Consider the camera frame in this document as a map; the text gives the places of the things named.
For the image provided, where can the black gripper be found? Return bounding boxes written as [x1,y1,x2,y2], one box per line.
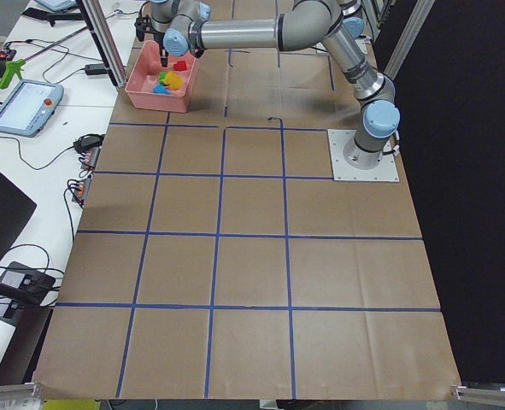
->
[153,32,168,67]

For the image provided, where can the red toy block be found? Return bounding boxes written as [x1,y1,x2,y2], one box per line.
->
[173,61,188,72]

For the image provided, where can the green toy block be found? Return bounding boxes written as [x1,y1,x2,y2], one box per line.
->
[158,72,167,85]

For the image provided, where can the yellow toy block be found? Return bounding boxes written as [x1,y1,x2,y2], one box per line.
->
[162,71,184,91]

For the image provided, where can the blue toy block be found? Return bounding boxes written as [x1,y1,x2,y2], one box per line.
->
[152,84,171,95]

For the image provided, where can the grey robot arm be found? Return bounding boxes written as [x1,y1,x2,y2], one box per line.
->
[144,1,401,154]

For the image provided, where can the pink plastic box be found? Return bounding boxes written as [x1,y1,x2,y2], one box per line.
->
[126,40,199,113]

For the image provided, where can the black power adapter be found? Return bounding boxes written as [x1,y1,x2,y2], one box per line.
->
[84,63,108,76]

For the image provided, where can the teach pendant tablet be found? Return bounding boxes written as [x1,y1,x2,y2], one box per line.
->
[0,79,64,138]

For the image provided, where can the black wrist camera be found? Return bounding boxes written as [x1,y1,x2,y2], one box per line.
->
[134,15,154,42]

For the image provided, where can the aluminium frame post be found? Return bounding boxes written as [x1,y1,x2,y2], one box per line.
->
[76,0,126,89]

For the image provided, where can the usb hub with cables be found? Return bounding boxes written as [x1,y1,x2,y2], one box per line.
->
[67,133,105,207]

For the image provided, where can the green handled grabber tool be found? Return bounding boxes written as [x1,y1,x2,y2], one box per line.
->
[0,26,88,90]

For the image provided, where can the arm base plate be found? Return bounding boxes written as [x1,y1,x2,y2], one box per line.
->
[327,129,400,183]

